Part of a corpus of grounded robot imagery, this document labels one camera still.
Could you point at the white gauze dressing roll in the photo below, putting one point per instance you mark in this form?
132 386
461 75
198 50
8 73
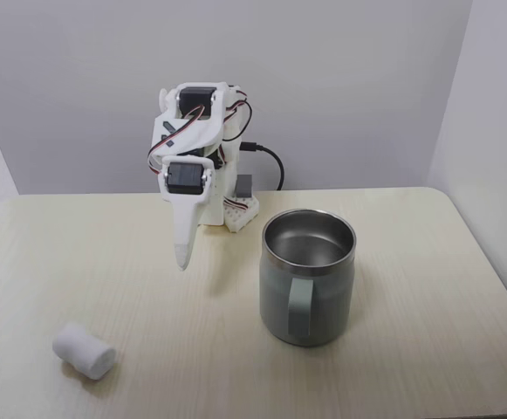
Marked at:
83 349

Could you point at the grey clamp block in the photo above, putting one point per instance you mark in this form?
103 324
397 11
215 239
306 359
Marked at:
245 187

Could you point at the green steel mug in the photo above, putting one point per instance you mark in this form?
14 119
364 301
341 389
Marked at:
307 305

